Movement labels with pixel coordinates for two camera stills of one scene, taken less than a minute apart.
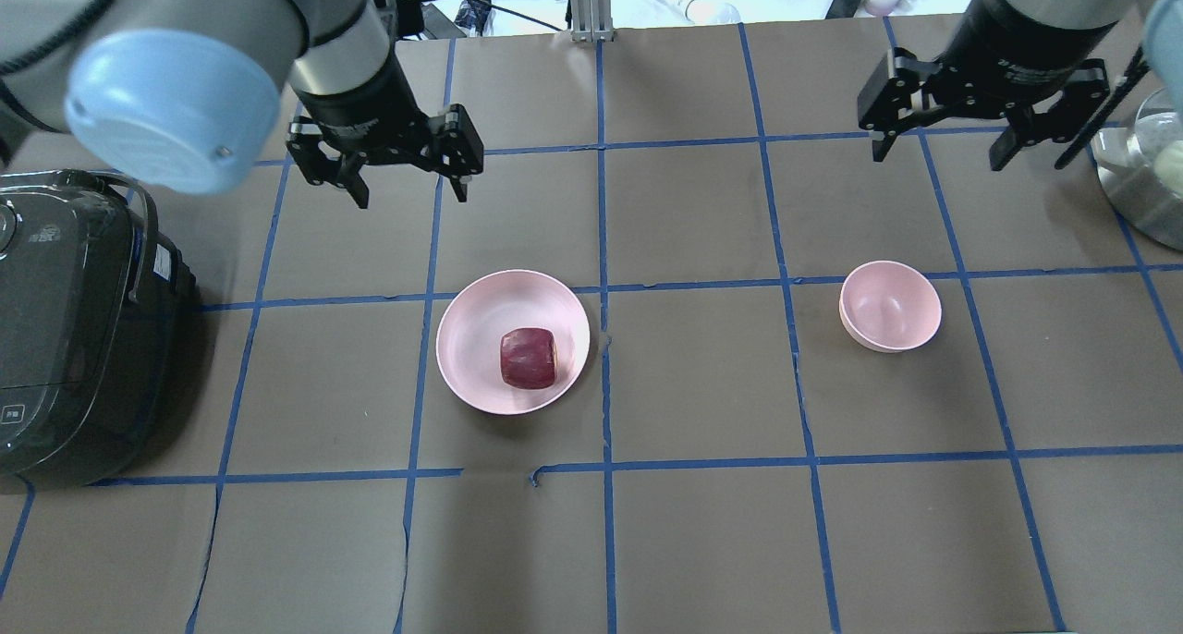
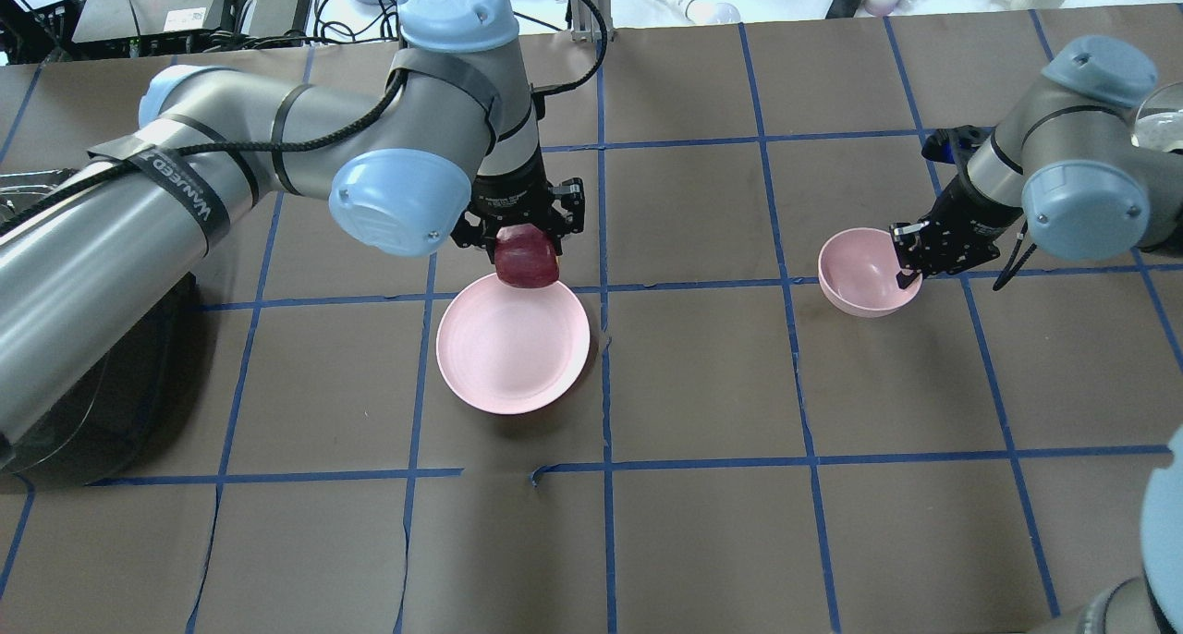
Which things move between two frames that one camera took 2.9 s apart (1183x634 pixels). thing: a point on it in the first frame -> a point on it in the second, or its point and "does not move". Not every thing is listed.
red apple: x=529 y=359 -> x=525 y=256
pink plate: x=471 y=328 does not move
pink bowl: x=890 y=307 -> x=857 y=273
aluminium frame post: x=590 y=5 does not move
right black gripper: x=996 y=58 -> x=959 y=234
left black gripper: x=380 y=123 -> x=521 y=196
